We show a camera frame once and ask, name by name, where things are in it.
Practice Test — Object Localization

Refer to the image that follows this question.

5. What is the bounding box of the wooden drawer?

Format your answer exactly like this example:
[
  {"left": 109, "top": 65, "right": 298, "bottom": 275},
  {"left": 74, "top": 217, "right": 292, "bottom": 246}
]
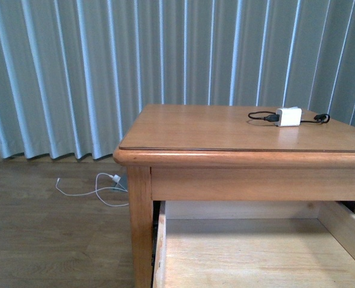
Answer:
[{"left": 152, "top": 201, "right": 355, "bottom": 287}]

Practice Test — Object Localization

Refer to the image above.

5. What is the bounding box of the wooden nightstand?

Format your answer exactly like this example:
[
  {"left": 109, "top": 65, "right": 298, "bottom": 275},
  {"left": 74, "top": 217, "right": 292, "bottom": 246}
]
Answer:
[{"left": 114, "top": 105, "right": 355, "bottom": 287}]

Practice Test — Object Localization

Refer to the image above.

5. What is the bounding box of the open grey floor socket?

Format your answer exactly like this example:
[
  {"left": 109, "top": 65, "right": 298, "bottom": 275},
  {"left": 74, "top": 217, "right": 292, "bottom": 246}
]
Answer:
[{"left": 113, "top": 175, "right": 128, "bottom": 192}]

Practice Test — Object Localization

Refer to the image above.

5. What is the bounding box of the white plug on floor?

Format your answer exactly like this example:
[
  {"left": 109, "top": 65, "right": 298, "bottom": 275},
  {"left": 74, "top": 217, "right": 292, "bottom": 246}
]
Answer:
[{"left": 109, "top": 175, "right": 121, "bottom": 183}]

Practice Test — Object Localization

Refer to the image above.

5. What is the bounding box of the white charger adapter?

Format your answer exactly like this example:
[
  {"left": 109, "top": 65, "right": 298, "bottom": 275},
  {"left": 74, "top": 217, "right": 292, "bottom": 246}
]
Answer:
[{"left": 275, "top": 107, "right": 302, "bottom": 127}]

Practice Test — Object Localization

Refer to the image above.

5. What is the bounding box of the pale pleated curtain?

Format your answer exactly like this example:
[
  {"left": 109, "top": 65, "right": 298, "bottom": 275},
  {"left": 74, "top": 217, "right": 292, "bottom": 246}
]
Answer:
[{"left": 0, "top": 1, "right": 355, "bottom": 158}]

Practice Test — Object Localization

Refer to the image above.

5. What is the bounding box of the white cable on floor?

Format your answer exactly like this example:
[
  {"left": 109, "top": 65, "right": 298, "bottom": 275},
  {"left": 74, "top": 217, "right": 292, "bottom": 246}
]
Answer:
[{"left": 55, "top": 172, "right": 130, "bottom": 208}]

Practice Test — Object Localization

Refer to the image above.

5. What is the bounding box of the black usb cable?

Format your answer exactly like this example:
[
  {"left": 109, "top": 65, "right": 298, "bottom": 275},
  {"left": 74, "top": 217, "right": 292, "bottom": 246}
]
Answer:
[{"left": 248, "top": 111, "right": 330, "bottom": 125}]

